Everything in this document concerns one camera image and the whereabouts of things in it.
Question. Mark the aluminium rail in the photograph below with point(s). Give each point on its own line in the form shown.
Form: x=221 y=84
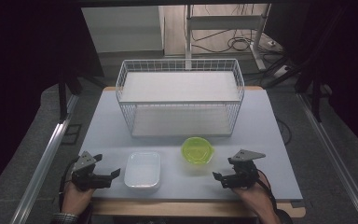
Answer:
x=43 y=165
x=335 y=158

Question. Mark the person's left hand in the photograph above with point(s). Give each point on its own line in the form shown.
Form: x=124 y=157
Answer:
x=74 y=200

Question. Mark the light grey table mat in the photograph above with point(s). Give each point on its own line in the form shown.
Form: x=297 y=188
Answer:
x=254 y=124

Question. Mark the black floor outlet frame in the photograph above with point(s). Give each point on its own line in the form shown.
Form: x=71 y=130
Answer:
x=71 y=134

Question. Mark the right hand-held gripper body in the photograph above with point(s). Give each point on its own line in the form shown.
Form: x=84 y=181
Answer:
x=244 y=175

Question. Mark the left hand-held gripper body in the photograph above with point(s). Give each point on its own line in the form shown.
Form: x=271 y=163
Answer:
x=85 y=180

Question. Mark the person's right hand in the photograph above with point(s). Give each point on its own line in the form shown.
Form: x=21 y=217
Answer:
x=259 y=197

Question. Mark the black metal stand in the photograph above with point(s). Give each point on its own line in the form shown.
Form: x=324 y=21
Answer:
x=316 y=99
x=62 y=96

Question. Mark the white power strip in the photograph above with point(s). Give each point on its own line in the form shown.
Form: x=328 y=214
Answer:
x=281 y=71

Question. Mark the green plastic bowl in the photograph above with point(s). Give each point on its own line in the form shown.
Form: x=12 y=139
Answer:
x=196 y=151

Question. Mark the white rectangular dish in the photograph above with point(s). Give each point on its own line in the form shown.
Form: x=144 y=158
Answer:
x=143 y=169

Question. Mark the white cabinet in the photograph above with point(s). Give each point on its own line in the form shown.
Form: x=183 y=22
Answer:
x=121 y=28

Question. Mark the white metal desk frame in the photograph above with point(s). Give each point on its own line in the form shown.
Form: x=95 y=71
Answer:
x=223 y=21

